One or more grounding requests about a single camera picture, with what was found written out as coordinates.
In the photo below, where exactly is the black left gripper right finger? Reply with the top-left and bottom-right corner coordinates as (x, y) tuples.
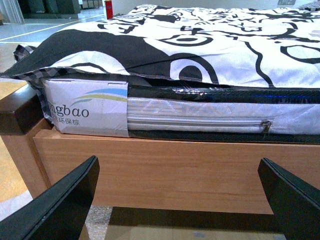
(257, 158), (320, 240)

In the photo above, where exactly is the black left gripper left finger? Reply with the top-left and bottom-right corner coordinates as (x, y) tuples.
(0, 155), (100, 240)

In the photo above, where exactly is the plastic wrapped white mattress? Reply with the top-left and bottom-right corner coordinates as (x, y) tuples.
(36, 73), (320, 145)

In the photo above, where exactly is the black and white patterned quilt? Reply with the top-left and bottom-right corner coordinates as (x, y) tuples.
(1, 4), (320, 89)

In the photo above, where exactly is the red fire extinguisher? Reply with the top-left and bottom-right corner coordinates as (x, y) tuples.
(105, 0), (113, 20)

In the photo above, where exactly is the wooden bed frame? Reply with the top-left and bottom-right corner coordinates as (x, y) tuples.
(0, 84), (320, 240)

